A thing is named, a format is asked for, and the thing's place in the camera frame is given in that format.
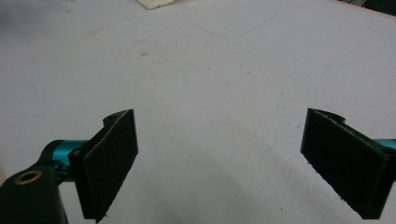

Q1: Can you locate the cream printed cloth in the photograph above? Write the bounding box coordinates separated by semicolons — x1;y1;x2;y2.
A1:
135;0;177;10

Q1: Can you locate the white foam mat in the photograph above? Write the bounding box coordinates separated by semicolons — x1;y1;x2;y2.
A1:
0;0;396;224

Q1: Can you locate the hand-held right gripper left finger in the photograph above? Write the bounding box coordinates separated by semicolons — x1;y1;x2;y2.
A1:
68;108;139;224

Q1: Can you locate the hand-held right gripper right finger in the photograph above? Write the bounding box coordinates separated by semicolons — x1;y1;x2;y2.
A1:
300;107;396;220

